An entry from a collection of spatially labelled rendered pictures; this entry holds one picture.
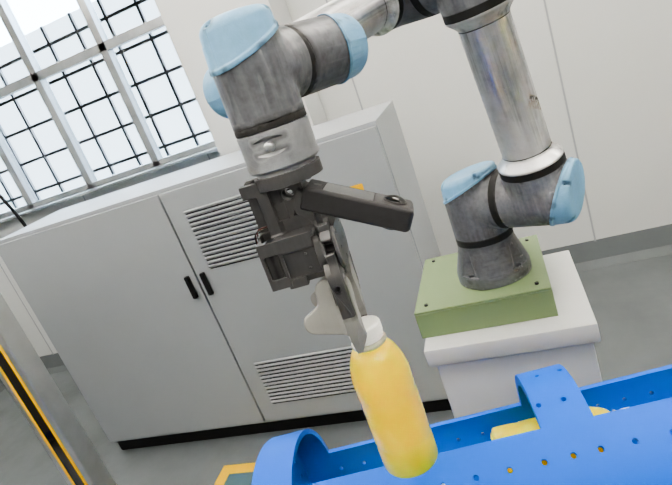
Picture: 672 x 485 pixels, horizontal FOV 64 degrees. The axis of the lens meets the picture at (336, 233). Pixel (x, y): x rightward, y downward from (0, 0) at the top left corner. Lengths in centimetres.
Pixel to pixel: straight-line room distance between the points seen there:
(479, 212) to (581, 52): 243
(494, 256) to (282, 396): 197
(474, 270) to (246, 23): 75
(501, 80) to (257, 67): 52
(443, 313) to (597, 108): 253
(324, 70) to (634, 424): 55
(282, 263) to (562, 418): 42
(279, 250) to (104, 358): 279
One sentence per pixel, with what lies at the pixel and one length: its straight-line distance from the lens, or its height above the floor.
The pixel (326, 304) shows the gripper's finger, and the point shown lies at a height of 150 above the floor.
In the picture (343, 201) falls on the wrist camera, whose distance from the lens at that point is 53.
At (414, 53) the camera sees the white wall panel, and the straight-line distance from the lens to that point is 338.
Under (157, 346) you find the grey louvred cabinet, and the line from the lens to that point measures 304.
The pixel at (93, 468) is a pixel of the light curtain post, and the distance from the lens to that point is 145.
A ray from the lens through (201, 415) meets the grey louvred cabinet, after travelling 321.
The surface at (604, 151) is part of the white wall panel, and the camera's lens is 355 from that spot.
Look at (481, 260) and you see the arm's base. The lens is 110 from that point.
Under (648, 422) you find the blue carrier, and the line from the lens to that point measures 78.
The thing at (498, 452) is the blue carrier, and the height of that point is 122.
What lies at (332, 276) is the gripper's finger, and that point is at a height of 154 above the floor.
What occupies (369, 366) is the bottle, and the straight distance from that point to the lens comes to 60.
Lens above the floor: 173
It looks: 17 degrees down
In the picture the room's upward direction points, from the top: 20 degrees counter-clockwise
